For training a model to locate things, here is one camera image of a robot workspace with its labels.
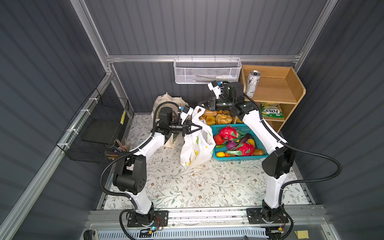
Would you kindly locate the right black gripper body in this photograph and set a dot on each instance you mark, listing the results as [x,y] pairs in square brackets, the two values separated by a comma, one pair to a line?
[212,103]

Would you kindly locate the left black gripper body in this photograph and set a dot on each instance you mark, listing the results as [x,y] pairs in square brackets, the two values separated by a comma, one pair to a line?
[186,129]

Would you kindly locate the cream canvas tote bag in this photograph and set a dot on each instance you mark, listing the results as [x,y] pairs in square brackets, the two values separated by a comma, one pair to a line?
[171,142]

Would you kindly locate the white plastic grocery bag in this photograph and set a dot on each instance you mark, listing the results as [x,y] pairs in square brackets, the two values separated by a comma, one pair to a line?
[199,146]

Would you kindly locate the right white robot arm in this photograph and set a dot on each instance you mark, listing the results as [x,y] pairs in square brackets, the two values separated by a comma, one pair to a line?
[281,156]

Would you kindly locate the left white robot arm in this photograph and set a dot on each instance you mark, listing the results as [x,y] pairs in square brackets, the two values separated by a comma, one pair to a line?
[130,175]

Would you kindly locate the yellow bread tray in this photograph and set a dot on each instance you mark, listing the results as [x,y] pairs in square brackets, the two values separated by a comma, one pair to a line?
[215,117]

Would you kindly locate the left silver drink can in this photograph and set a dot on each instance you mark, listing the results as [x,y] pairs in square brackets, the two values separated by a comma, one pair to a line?
[252,83]

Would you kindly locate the upper pink dragon fruit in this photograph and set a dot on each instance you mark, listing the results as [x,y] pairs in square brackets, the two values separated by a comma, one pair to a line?
[229,133]

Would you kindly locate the pink dragon fruit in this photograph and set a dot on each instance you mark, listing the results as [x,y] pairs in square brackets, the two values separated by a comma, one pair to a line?
[229,133]
[242,150]

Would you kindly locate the green Fox's candy bag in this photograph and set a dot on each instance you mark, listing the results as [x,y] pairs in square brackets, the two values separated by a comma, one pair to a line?
[272,110]

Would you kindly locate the red tomato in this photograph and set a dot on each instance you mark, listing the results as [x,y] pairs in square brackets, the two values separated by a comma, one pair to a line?
[219,140]

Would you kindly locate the teal plastic basket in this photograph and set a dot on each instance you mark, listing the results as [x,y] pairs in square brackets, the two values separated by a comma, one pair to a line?
[246,135]

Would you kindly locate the yellow lemon lower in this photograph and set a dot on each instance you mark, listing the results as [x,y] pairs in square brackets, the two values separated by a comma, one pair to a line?
[220,154]

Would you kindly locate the wooden shelf unit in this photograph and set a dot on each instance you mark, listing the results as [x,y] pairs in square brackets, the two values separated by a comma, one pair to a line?
[278,85]

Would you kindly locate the purple onion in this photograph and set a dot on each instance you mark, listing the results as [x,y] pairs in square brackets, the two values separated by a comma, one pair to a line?
[231,145]

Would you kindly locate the pink pencil cup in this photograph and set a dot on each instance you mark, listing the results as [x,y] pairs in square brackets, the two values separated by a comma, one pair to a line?
[120,148]

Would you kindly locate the lower pink dragon fruit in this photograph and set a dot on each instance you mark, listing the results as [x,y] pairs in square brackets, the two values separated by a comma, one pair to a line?
[242,150]

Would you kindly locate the floral table mat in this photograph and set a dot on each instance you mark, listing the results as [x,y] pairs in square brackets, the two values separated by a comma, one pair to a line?
[213,184]

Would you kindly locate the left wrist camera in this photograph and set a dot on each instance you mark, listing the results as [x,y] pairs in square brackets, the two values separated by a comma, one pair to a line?
[184,112]

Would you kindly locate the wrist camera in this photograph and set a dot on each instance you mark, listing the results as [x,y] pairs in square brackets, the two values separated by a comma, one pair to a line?
[184,112]
[217,88]

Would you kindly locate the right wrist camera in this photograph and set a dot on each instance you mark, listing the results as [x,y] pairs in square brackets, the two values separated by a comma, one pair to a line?
[217,88]

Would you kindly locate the white wire wall basket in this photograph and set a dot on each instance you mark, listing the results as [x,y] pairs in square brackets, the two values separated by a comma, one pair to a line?
[203,70]

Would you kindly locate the black wire wall basket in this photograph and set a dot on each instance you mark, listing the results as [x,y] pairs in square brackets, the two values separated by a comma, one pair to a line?
[94,134]

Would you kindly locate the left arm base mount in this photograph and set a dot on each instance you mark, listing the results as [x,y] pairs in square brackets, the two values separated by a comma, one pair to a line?
[152,219]

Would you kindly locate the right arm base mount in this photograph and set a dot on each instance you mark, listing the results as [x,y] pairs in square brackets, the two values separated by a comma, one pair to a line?
[261,216]

